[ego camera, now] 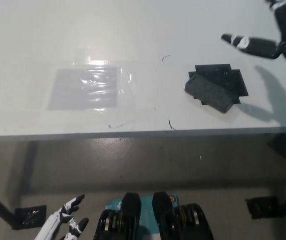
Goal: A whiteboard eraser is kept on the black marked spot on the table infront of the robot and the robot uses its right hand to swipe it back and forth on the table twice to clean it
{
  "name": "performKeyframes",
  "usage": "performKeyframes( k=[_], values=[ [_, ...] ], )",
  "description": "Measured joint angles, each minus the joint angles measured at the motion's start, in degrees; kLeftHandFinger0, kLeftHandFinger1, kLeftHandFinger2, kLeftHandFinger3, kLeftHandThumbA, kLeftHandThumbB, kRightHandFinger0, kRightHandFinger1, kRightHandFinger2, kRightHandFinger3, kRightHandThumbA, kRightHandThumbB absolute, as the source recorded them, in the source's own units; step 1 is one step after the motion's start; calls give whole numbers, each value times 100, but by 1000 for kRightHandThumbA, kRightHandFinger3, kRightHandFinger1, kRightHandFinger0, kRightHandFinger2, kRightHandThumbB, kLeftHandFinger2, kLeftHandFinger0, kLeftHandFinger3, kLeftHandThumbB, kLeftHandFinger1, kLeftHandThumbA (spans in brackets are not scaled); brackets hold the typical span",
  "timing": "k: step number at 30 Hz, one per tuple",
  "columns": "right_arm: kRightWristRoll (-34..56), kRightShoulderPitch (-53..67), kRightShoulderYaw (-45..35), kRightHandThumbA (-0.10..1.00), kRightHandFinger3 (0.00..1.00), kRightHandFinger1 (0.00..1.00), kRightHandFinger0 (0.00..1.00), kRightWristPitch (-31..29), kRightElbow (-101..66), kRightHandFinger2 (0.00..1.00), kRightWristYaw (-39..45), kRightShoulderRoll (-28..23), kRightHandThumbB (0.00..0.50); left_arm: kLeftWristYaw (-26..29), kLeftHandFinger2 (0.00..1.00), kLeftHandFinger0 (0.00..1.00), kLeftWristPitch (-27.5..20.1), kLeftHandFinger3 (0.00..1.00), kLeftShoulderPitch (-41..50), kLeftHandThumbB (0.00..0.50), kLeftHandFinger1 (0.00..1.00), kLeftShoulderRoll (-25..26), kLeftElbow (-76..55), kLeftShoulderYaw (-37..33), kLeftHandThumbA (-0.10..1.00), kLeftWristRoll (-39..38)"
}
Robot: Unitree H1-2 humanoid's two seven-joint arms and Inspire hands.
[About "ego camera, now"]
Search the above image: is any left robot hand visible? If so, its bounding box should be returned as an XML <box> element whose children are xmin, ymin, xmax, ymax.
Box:
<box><xmin>34</xmin><ymin>194</ymin><xmax>90</xmax><ymax>240</ymax></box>

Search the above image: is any dark grey whiteboard eraser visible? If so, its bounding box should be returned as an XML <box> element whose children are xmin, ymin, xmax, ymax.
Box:
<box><xmin>184</xmin><ymin>74</ymin><xmax>235</xmax><ymax>115</ymax></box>

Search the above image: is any clear plastic bag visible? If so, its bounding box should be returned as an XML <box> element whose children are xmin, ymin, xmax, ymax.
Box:
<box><xmin>48</xmin><ymin>59</ymin><xmax>133</xmax><ymax>113</ymax></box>

